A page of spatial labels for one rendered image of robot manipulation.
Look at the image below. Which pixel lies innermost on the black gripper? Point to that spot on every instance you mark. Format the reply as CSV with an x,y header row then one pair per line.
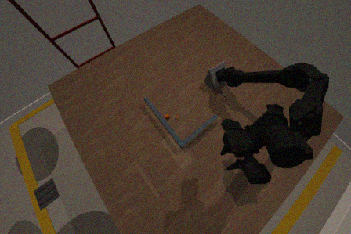
x,y
255,172

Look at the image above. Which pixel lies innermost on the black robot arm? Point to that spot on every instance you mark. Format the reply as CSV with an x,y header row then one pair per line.
x,y
285,144

